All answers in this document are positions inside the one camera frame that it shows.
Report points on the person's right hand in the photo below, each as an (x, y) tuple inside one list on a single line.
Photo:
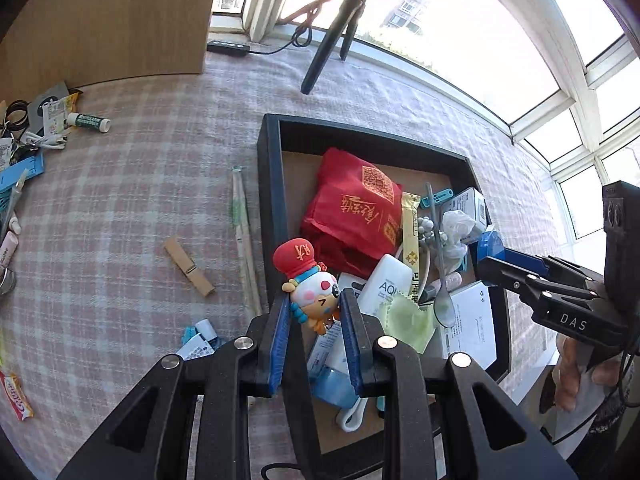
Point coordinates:
[(575, 375)]

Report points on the red white candy packet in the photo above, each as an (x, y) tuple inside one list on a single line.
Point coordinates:
[(17, 390)]

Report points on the pale green cloth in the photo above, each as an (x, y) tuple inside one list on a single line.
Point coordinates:
[(407, 320)]

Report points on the white printed sachet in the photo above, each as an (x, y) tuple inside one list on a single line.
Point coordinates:
[(56, 115)]

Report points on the black storage tray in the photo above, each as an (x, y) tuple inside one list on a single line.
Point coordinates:
[(267, 185)]

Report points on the crumpled white plastic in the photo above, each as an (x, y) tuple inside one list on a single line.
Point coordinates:
[(457, 235)]

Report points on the white flat box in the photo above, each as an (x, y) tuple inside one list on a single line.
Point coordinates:
[(475, 325)]

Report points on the red cloth bag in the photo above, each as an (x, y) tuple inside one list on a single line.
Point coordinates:
[(350, 200)]

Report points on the yellow stick packet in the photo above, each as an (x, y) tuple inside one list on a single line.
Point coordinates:
[(411, 245)]

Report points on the wooden clothespin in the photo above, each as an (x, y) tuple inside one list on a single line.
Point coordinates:
[(189, 272)]

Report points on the green white lip balm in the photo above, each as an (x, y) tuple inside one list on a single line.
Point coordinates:
[(89, 121)]

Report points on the pink plaid tablecloth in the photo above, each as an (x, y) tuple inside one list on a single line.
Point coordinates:
[(125, 210)]

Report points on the black tripod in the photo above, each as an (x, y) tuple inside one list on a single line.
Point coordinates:
[(330, 35)]

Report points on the black power strip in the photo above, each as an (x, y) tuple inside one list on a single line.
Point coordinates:
[(229, 47)]

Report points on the brown fibreboard panel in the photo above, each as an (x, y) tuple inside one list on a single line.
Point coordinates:
[(110, 15)]

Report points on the grey bead cluster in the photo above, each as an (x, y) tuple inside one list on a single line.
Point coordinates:
[(425, 225)]

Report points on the blue flat case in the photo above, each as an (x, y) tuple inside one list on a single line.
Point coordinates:
[(20, 170)]

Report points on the white window frame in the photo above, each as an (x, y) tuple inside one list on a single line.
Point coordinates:
[(260, 10)]

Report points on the blue plastic clothespin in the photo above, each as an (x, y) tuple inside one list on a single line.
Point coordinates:
[(440, 196)]

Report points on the white paper tag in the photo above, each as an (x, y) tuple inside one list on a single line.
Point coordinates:
[(4, 152)]

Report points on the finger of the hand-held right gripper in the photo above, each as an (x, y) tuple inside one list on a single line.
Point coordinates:
[(510, 275), (525, 256)]

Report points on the small pink tube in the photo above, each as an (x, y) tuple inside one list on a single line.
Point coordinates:
[(445, 282)]

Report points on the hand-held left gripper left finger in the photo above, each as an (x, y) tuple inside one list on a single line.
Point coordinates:
[(277, 350)]

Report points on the light blue cream tube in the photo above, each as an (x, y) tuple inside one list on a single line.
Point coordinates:
[(322, 365)]

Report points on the metal spoon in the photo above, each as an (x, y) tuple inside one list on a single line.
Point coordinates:
[(444, 305)]

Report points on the white medicine box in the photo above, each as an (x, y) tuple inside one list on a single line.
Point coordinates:
[(465, 202)]

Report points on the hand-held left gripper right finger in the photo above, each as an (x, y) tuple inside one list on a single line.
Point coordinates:
[(352, 350)]

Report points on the white sunscreen tube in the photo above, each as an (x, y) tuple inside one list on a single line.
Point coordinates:
[(387, 285)]

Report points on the cartoon doll with red hat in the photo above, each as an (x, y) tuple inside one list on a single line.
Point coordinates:
[(307, 290)]

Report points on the wrapped disposable chopsticks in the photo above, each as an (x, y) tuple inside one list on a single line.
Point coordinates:
[(245, 240)]

